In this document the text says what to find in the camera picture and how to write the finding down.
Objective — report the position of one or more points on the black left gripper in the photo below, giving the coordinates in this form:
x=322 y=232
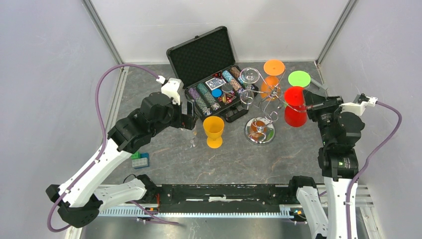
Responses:
x=183 y=120

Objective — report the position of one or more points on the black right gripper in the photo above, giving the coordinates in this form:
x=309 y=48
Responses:
x=315 y=102

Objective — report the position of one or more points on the red plastic wine glass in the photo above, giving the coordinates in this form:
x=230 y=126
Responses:
x=295 y=113

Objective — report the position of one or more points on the yellow plastic wine glass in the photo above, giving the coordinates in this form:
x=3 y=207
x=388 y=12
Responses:
x=213 y=127

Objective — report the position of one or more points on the clear wine glass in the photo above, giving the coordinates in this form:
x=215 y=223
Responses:
x=249 y=76
x=190 y=136

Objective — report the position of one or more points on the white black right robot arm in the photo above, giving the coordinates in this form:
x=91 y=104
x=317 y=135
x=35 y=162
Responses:
x=340 y=130

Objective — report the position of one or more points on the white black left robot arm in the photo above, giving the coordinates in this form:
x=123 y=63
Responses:
x=79 y=200

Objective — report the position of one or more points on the green plastic wine glass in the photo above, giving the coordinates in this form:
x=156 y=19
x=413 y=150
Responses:
x=299 y=78

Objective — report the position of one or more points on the orange plastic wine glass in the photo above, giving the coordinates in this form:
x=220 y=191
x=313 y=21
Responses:
x=271 y=88

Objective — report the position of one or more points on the blue round dealer chip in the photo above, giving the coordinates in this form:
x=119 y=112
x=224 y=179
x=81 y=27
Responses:
x=216 y=93

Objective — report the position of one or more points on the blue playing card deck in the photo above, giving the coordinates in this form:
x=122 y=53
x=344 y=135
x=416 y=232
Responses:
x=215 y=83

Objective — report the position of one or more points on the grey round dealer button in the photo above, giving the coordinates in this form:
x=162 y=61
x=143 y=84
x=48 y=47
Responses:
x=227 y=88

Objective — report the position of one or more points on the black poker chip case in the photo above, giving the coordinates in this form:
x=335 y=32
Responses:
x=204 y=57

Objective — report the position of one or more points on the green blue toy bricks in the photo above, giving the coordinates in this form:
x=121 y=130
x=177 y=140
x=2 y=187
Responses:
x=140 y=160

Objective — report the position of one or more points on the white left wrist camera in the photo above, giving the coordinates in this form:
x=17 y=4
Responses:
x=171 y=87

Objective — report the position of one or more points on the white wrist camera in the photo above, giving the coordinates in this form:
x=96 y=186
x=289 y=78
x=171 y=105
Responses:
x=359 y=105
x=171 y=87

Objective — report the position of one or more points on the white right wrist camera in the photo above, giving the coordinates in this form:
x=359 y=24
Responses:
x=359 y=105

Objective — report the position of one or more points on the chrome wire wine glass rack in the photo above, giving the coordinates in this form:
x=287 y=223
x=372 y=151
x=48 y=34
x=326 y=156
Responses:
x=260 y=130

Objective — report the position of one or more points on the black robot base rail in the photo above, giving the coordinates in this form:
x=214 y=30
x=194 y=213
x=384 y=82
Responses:
x=223 y=199

